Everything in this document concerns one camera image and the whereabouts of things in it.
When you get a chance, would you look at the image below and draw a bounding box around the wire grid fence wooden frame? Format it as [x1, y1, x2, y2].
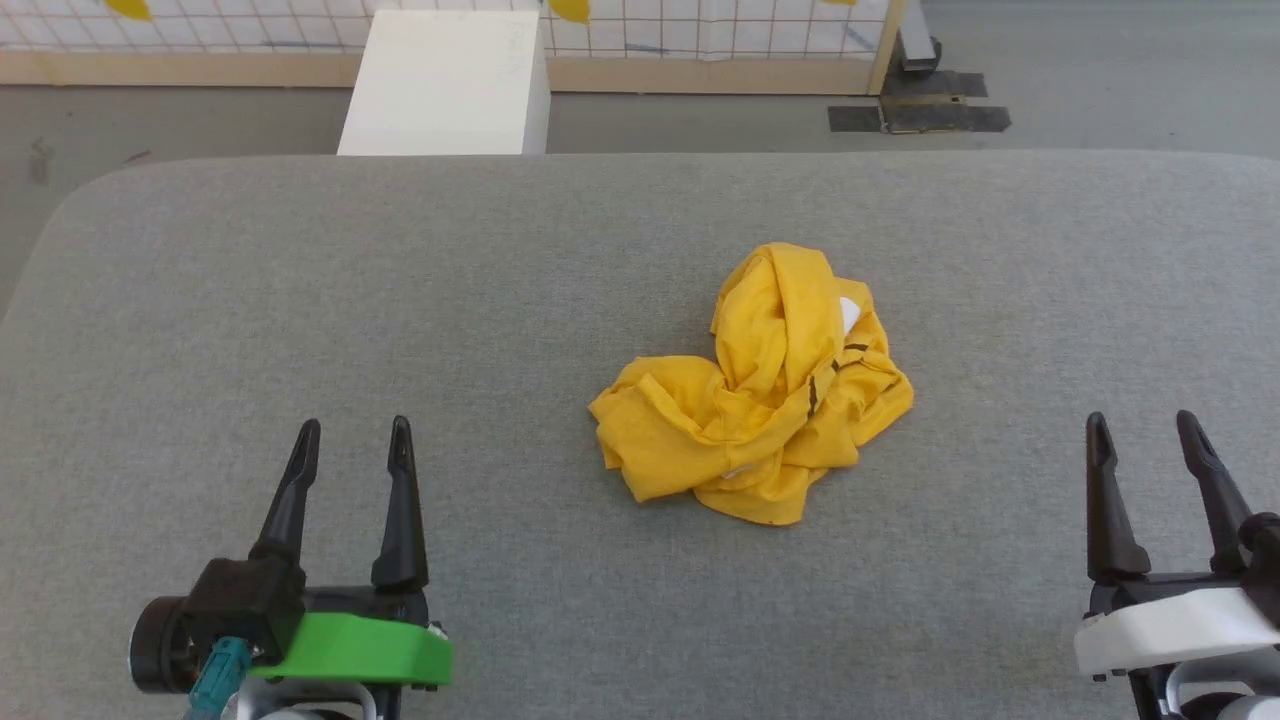
[0, 0, 909, 96]

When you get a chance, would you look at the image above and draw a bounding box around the teal cable connector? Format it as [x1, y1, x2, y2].
[187, 637, 253, 717]

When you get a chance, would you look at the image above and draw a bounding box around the yellow cat print garment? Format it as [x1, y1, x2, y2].
[588, 242, 915, 527]

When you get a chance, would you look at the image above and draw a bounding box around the white rectangular box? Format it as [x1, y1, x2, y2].
[337, 10, 552, 156]

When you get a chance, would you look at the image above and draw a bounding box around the long black floor tape patch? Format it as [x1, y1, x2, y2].
[884, 102, 1012, 134]

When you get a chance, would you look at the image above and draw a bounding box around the black tape patch under post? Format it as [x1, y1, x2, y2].
[882, 70, 989, 100]

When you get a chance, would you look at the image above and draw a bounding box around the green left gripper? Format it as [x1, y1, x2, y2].
[249, 415, 453, 689]

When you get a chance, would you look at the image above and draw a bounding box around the grey metal post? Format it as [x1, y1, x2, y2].
[897, 0, 943, 74]

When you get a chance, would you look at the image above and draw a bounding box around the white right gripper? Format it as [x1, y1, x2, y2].
[1074, 409, 1280, 681]

